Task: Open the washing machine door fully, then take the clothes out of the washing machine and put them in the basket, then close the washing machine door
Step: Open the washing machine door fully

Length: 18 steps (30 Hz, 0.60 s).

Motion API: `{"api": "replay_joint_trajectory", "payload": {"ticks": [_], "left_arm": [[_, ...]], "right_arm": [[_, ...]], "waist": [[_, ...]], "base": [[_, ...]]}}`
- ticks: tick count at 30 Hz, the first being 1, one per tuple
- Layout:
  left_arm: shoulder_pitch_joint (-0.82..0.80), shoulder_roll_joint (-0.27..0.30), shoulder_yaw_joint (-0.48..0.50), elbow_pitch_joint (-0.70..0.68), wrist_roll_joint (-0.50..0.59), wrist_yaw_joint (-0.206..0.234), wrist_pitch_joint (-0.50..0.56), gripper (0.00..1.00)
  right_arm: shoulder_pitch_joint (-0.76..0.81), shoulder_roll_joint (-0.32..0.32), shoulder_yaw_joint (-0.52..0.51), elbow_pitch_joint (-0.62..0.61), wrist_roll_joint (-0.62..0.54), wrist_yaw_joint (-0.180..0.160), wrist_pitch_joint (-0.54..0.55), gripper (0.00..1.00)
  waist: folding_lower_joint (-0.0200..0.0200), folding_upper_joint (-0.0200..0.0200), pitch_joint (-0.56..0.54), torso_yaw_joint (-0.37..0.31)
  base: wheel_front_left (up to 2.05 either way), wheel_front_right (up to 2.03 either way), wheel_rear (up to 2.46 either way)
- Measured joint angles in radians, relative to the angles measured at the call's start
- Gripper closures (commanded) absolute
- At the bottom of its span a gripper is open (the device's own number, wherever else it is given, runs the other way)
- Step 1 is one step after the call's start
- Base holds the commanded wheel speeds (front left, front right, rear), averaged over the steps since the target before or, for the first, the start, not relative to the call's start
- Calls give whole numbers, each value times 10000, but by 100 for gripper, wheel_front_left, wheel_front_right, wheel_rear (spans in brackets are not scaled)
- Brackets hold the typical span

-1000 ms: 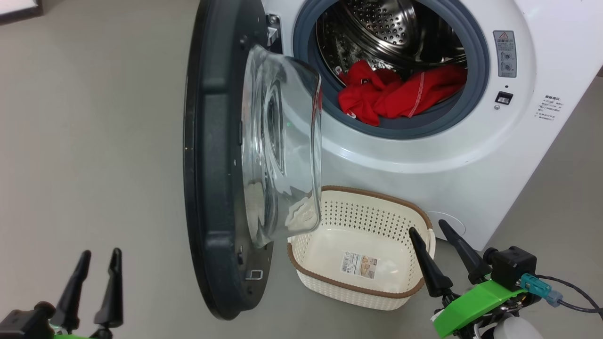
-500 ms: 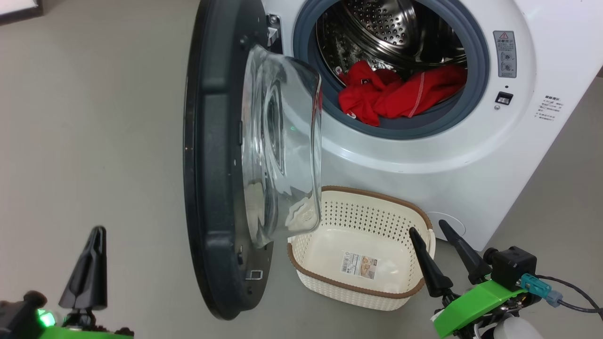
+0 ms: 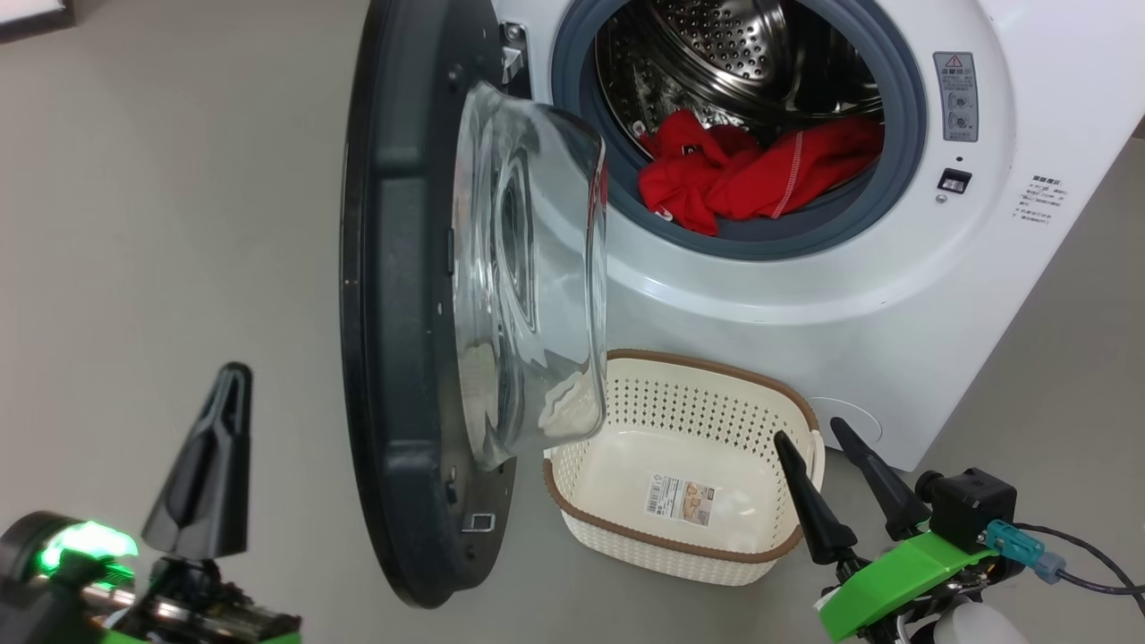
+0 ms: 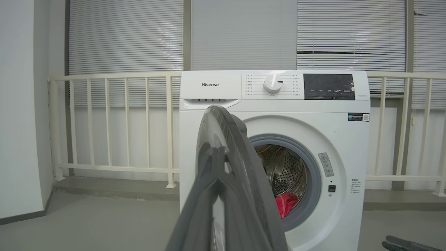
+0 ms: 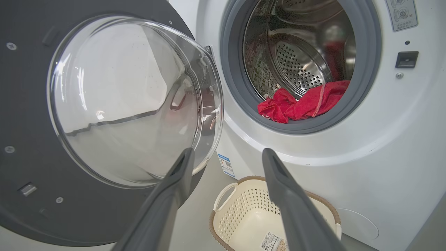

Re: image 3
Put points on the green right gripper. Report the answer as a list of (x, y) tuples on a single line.
[(894, 581)]

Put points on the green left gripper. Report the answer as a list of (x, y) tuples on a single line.
[(54, 590)]

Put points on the black round glass washer door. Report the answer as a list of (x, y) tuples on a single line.
[(402, 313)]

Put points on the red garment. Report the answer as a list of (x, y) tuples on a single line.
[(716, 179)]

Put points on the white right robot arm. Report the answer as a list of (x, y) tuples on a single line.
[(975, 626)]

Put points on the cream perforated basket brown rim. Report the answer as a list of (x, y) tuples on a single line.
[(662, 546)]

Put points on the white front-load washing machine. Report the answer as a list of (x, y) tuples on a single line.
[(894, 295)]

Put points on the grey rubber door seal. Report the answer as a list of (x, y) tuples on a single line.
[(805, 237)]

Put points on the steel washing machine drum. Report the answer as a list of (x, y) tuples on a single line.
[(733, 54)]

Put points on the paper label with barcode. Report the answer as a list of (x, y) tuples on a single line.
[(682, 500)]

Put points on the grey warning sticker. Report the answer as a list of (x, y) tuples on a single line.
[(955, 94)]

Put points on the black cube wrist camera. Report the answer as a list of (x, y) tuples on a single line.
[(975, 505)]

